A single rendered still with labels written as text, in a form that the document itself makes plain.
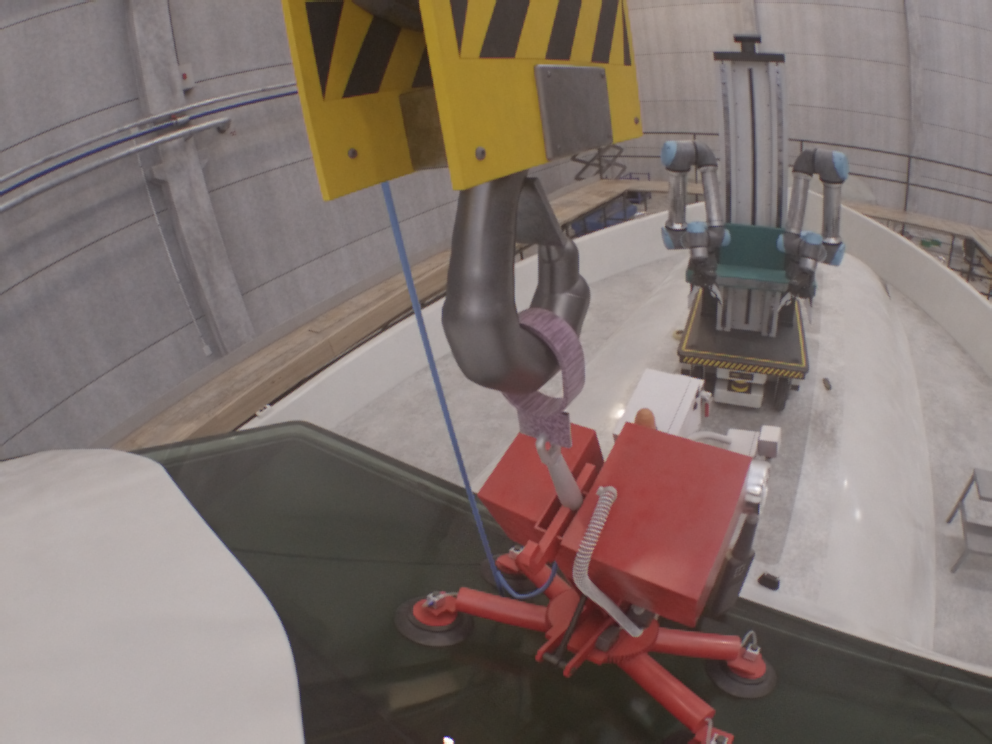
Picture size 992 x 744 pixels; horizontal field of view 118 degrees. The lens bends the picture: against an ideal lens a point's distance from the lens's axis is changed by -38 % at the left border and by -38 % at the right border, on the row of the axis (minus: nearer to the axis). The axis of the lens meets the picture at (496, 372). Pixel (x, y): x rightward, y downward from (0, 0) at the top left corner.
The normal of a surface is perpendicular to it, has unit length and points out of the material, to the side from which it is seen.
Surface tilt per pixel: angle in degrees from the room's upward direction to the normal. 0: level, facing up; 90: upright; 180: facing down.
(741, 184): 90
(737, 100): 90
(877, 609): 23
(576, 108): 90
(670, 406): 17
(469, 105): 90
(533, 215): 117
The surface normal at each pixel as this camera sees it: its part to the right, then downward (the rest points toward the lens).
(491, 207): 0.18, 0.21
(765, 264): -0.47, 0.51
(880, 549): 0.18, -0.70
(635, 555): -0.34, -0.63
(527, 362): 0.79, 0.23
